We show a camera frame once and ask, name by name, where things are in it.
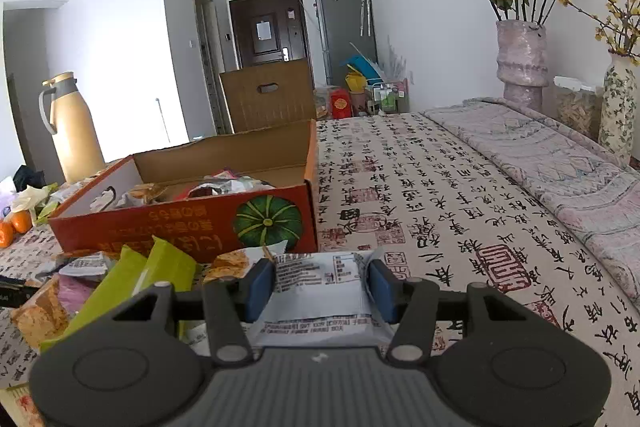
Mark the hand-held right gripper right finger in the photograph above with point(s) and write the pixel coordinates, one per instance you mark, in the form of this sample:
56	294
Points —
382	292

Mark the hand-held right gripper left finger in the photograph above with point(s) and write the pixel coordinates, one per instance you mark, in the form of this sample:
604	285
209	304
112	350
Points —
261	289

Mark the pile of snack packets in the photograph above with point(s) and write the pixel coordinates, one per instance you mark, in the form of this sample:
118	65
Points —
45	312

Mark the white silver snack packet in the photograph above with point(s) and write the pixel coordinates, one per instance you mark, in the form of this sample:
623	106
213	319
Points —
320	297

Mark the red orange cardboard box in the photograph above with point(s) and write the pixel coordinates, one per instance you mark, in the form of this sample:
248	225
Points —
190	227

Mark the small green packet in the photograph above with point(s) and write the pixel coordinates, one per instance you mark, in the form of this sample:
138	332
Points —
47	210

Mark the black bag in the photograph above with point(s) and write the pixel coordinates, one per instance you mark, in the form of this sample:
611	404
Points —
29	178

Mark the yellow thermos jug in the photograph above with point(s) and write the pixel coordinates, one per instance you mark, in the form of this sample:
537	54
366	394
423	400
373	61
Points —
75	132

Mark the red gift box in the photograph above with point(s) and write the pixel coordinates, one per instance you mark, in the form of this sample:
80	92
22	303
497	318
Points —
339	104

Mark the thin metal pole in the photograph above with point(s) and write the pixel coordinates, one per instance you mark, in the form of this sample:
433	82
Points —
160	119

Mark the grey pink quilted blanket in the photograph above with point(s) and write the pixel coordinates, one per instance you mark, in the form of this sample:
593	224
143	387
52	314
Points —
540	157

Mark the yellow bag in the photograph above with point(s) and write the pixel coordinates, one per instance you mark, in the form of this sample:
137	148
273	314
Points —
356	82

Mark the blue plastic tub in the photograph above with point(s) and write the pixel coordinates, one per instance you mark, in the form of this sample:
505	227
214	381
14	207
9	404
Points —
364	66

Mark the pale purple dried grass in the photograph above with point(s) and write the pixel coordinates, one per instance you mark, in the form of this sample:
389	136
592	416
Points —
392	59

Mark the white interior door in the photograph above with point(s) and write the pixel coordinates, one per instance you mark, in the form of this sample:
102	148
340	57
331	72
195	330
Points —
210	62

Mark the dark brown door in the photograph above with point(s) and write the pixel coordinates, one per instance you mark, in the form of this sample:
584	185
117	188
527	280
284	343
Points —
270	32

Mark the white paper notice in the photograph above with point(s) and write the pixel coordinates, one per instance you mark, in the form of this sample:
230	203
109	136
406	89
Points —
264	30

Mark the grey refrigerator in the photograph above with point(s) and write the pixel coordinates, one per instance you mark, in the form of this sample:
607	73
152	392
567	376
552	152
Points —
345	32

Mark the clear plastic food container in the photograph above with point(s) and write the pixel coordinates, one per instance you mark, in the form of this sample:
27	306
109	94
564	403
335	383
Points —
577	112

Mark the pink textured vase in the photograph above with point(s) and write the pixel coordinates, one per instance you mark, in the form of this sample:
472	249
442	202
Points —
522	62

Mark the white umbrella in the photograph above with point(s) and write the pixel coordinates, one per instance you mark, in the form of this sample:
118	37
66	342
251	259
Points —
365	4

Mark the floral ceramic vase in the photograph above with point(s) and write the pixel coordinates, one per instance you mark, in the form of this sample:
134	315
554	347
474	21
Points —
617	112

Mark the yellow flower branches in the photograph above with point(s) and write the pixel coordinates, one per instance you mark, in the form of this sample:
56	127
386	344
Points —
612	17

